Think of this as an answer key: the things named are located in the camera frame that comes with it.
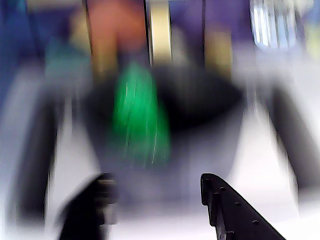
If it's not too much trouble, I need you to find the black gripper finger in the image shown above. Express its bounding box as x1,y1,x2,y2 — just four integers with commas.
200,172,287,240
58,172,118,240

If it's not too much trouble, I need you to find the green toy pineapple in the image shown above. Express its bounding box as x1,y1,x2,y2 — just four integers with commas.
111,61,173,167

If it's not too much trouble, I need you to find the gray toy sink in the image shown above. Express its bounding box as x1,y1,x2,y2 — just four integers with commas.
9,74,320,221

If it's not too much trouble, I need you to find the gray plastic pot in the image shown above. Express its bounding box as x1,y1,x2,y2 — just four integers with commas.
82,63,247,201

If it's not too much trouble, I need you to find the blue toy kitchen unit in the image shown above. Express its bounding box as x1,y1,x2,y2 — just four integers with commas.
0,0,320,240

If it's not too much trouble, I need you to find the steel slotted spatula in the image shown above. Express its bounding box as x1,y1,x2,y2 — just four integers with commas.
249,0,300,50

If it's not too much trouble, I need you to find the gold toy faucet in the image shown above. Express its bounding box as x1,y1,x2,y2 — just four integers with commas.
148,0,174,65

